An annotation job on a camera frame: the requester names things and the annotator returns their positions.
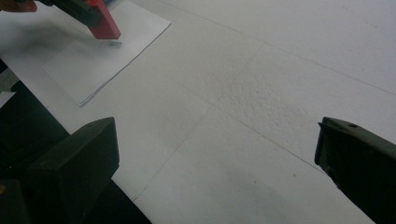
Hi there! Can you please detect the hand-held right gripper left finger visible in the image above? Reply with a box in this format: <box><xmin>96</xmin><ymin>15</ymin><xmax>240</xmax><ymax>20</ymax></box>
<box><xmin>25</xmin><ymin>117</ymin><xmax>120</xmax><ymax>224</ymax></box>

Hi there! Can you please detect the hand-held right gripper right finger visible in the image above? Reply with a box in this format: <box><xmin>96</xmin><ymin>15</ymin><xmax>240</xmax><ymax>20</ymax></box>
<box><xmin>314</xmin><ymin>116</ymin><xmax>396</xmax><ymax>224</ymax></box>

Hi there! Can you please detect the red stamp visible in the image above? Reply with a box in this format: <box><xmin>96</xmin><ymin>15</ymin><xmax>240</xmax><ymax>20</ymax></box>
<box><xmin>87</xmin><ymin>0</ymin><xmax>122</xmax><ymax>41</ymax></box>

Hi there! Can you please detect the white paper sheet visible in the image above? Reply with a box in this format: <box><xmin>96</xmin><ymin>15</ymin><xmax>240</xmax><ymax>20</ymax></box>
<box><xmin>41</xmin><ymin>0</ymin><xmax>172</xmax><ymax>107</ymax></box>

